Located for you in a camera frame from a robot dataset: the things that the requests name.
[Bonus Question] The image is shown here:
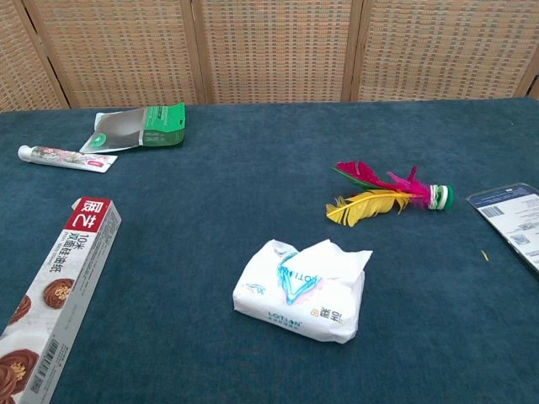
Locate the small colourful toy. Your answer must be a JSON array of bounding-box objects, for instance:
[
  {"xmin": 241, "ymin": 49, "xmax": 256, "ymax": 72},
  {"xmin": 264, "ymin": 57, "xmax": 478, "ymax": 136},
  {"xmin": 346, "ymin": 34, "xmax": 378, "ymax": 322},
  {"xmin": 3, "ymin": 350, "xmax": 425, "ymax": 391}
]
[{"xmin": 324, "ymin": 159, "xmax": 456, "ymax": 228}]

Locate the dark blue felt table mat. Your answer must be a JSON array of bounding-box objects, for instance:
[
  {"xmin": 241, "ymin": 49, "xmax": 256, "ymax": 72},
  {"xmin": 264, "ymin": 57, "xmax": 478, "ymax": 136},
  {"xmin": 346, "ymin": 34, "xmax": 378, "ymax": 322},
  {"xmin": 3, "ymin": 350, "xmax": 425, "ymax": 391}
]
[{"xmin": 0, "ymin": 97, "xmax": 539, "ymax": 404}]

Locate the white soft tissue pack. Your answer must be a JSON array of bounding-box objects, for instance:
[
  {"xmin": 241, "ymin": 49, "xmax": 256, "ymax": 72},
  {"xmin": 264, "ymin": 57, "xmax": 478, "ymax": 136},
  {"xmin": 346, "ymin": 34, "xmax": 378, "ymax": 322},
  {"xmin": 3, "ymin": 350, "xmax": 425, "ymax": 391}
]
[{"xmin": 232, "ymin": 238, "xmax": 374, "ymax": 345}]

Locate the green and clear blister package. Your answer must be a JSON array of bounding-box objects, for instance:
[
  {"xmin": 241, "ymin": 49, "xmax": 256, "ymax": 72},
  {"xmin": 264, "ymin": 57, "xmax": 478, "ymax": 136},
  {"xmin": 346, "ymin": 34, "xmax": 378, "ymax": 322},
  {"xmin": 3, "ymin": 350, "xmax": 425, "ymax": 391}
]
[{"xmin": 78, "ymin": 102, "xmax": 187, "ymax": 154}]

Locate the woven rattan folding screen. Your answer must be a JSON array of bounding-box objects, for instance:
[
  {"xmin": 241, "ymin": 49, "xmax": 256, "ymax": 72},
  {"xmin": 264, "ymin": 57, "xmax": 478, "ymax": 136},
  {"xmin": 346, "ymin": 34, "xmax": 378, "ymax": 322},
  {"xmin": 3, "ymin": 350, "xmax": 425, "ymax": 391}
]
[{"xmin": 0, "ymin": 0, "xmax": 539, "ymax": 113}]

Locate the white floral toothpaste tube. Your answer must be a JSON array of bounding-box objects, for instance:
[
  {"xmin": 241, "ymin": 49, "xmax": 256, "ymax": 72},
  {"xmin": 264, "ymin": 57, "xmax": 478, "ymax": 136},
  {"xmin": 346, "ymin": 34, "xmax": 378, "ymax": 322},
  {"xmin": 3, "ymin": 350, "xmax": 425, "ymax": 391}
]
[{"xmin": 17, "ymin": 144, "xmax": 119, "ymax": 174}]

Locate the clear package with blue-white card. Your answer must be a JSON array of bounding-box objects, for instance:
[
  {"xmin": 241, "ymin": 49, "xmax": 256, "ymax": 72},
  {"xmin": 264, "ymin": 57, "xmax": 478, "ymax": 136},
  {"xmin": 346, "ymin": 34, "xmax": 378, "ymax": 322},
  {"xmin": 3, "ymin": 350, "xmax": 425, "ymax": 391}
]
[{"xmin": 465, "ymin": 182, "xmax": 539, "ymax": 274}]

